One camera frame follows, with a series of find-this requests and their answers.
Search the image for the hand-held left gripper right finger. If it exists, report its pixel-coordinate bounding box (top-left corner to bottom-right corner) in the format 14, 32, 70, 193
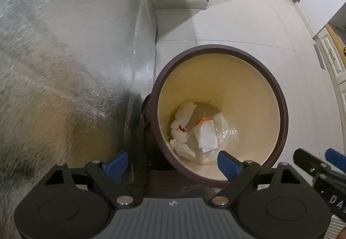
209, 150, 304, 205

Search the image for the white packet with orange edge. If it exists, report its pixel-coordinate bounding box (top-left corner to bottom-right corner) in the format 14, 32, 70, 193
193, 117, 219, 153

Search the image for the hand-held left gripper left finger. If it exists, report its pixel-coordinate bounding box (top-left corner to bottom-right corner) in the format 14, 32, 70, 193
45, 151, 135, 207

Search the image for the silver foil table cover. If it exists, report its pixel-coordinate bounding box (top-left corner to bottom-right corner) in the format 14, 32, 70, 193
0, 0, 158, 239

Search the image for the clear plastic wrap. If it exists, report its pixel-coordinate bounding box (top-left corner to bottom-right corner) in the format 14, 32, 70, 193
189, 113, 238, 164

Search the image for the brown rimmed cream trash bin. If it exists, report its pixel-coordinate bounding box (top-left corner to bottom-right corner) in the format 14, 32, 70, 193
152, 45, 289, 189

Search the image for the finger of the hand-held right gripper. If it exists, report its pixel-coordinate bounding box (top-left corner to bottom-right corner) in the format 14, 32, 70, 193
326, 148, 346, 178
293, 148, 328, 177

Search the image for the white drawer unit wooden top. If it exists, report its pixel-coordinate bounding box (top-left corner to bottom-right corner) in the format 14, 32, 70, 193
313, 23, 346, 111

